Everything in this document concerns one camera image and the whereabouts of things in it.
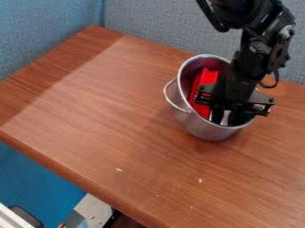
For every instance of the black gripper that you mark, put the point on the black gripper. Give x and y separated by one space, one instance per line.
219 93

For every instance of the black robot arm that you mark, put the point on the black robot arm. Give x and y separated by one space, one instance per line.
267 23

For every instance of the stainless steel pot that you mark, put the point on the stainless steel pot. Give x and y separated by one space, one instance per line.
196 117

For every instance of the black white device corner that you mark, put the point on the black white device corner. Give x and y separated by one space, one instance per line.
15 217

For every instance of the white grey box under table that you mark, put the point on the white grey box under table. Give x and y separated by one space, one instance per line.
90 214

